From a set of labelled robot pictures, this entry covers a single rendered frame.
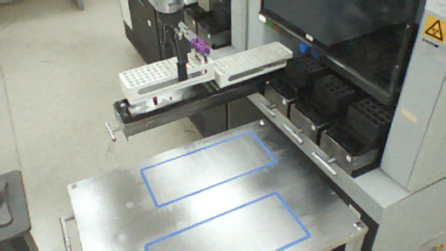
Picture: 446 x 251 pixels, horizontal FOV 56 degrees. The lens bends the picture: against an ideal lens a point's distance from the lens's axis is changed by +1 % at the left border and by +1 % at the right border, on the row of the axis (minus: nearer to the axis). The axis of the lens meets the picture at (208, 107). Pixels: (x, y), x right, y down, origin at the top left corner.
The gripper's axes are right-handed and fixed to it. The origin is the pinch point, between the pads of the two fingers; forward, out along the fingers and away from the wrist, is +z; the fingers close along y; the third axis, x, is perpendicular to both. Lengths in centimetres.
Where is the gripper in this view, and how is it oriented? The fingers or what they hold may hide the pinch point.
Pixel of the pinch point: (175, 66)
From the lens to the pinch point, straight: 136.0
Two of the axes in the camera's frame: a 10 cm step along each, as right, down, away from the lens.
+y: 4.5, 5.2, -7.3
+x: 8.9, -3.1, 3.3
